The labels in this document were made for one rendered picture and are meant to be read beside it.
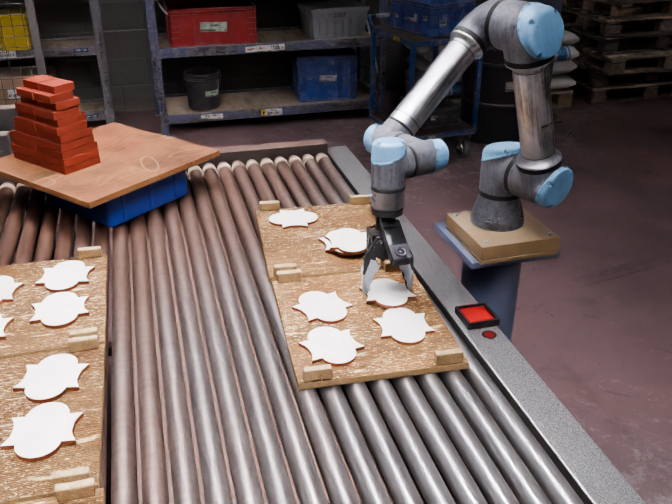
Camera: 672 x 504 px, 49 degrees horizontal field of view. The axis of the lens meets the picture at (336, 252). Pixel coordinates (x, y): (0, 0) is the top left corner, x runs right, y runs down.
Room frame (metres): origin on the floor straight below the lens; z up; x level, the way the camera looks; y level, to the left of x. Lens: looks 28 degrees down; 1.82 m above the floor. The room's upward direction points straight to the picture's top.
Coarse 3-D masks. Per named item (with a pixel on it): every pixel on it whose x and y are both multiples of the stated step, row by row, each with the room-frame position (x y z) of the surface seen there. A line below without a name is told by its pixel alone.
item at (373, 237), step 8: (376, 216) 1.52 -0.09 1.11; (384, 216) 1.46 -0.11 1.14; (392, 216) 1.46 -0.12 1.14; (376, 224) 1.52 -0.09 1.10; (368, 232) 1.52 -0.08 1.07; (376, 232) 1.50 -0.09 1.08; (368, 240) 1.51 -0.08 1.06; (376, 240) 1.46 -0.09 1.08; (368, 248) 1.51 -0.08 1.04; (376, 248) 1.46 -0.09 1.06; (384, 248) 1.46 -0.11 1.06; (376, 256) 1.46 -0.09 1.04; (384, 256) 1.46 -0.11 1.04
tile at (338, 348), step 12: (312, 336) 1.28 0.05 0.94; (324, 336) 1.28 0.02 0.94; (336, 336) 1.28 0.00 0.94; (348, 336) 1.28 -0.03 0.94; (312, 348) 1.24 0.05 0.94; (324, 348) 1.24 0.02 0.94; (336, 348) 1.24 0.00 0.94; (348, 348) 1.24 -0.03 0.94; (360, 348) 1.25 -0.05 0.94; (312, 360) 1.20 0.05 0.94; (324, 360) 1.20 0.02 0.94; (336, 360) 1.20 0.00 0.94; (348, 360) 1.20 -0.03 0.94
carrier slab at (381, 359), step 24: (288, 288) 1.50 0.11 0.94; (312, 288) 1.50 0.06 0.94; (336, 288) 1.50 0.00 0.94; (288, 312) 1.39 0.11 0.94; (360, 312) 1.39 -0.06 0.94; (432, 312) 1.39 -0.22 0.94; (288, 336) 1.30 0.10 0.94; (360, 336) 1.30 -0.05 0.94; (432, 336) 1.30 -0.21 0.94; (360, 360) 1.21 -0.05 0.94; (384, 360) 1.21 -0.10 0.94; (408, 360) 1.21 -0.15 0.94; (432, 360) 1.21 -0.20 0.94; (312, 384) 1.14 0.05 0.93; (336, 384) 1.15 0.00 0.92
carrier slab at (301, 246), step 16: (288, 208) 1.96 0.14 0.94; (304, 208) 1.96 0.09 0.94; (320, 208) 1.96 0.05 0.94; (336, 208) 1.96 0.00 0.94; (352, 208) 1.96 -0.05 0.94; (368, 208) 1.96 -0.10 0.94; (320, 224) 1.85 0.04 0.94; (336, 224) 1.85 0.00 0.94; (352, 224) 1.85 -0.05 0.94; (368, 224) 1.85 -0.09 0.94; (272, 240) 1.75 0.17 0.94; (288, 240) 1.75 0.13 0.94; (304, 240) 1.75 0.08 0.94; (272, 256) 1.66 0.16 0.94; (288, 256) 1.66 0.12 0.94; (304, 256) 1.66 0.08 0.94; (320, 256) 1.66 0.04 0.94; (336, 256) 1.66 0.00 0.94; (352, 256) 1.66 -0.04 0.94; (272, 272) 1.58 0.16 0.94; (304, 272) 1.58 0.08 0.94; (320, 272) 1.58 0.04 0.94; (336, 272) 1.58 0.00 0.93; (352, 272) 1.59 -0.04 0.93
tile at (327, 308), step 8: (304, 296) 1.45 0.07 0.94; (312, 296) 1.45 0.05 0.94; (320, 296) 1.45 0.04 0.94; (328, 296) 1.45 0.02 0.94; (336, 296) 1.45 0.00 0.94; (304, 304) 1.41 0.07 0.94; (312, 304) 1.41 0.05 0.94; (320, 304) 1.41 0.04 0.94; (328, 304) 1.41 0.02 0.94; (336, 304) 1.41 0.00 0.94; (344, 304) 1.41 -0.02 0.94; (352, 304) 1.41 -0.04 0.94; (304, 312) 1.38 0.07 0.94; (312, 312) 1.38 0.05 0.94; (320, 312) 1.38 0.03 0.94; (328, 312) 1.38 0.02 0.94; (336, 312) 1.38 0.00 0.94; (344, 312) 1.38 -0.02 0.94; (312, 320) 1.35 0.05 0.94; (320, 320) 1.35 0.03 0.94; (328, 320) 1.35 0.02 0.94; (336, 320) 1.35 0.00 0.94
